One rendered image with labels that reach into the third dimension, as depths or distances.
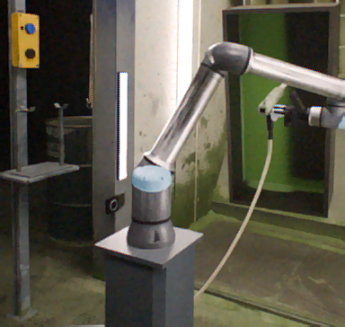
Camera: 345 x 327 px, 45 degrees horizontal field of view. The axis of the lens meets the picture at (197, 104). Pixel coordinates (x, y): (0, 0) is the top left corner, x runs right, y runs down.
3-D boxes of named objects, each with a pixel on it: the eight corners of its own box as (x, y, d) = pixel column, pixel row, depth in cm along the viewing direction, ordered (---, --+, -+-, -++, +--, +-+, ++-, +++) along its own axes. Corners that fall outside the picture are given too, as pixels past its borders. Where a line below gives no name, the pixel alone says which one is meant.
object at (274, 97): (268, 149, 193) (267, 103, 186) (258, 148, 195) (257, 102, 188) (291, 113, 234) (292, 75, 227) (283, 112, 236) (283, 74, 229)
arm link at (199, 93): (124, 194, 167) (216, 33, 167) (124, 182, 184) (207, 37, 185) (156, 211, 170) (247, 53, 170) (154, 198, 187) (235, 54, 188)
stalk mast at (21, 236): (22, 309, 221) (17, -3, 207) (30, 312, 218) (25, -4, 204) (13, 314, 216) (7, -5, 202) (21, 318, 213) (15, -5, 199)
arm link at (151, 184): (131, 222, 151) (131, 175, 150) (130, 207, 168) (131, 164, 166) (172, 220, 154) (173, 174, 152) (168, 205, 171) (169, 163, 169)
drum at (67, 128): (34, 228, 331) (32, 119, 323) (99, 213, 370) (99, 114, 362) (66, 253, 288) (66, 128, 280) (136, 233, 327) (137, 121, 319)
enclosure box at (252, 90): (244, 179, 294) (240, 5, 261) (333, 190, 270) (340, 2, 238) (229, 202, 263) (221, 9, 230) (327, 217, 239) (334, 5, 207)
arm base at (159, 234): (157, 253, 148) (157, 226, 147) (116, 242, 157) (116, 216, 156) (184, 235, 165) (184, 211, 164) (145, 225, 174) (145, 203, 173)
